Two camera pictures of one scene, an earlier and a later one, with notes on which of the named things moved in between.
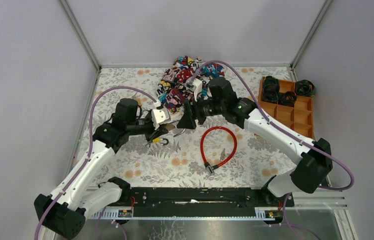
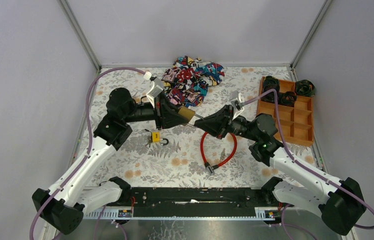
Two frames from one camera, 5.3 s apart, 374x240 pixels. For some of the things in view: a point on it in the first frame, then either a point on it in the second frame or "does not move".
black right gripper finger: (187, 120) → (217, 127)
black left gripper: (155, 132) → (160, 114)
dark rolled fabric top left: (271, 83) does not move
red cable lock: (209, 170) does not move
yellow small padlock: (157, 140) does not move
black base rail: (201, 202) does not move
